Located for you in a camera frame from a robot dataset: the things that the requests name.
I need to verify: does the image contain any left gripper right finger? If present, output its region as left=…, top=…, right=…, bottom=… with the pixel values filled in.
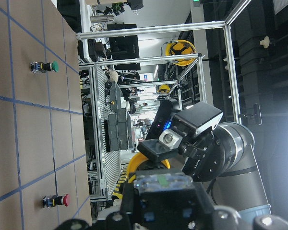
left=193, top=182, right=215, bottom=230

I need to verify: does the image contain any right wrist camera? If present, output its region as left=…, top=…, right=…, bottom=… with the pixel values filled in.
left=145, top=99, right=223, bottom=141

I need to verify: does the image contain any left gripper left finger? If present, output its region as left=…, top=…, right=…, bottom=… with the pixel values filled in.
left=120, top=183, right=141, bottom=230

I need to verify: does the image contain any yellow hard hat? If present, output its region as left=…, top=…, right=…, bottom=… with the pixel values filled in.
left=164, top=39, right=197, bottom=66

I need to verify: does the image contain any yellow push button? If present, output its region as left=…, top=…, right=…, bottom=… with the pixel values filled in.
left=124, top=153, right=197, bottom=230

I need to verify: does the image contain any green push button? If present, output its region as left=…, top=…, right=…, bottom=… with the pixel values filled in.
left=30, top=61, right=59, bottom=73

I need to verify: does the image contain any red push button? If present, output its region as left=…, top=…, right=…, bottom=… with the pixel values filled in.
left=42, top=194, right=70, bottom=208

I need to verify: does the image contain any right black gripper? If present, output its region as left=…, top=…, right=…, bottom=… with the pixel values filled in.
left=137, top=126, right=228, bottom=182

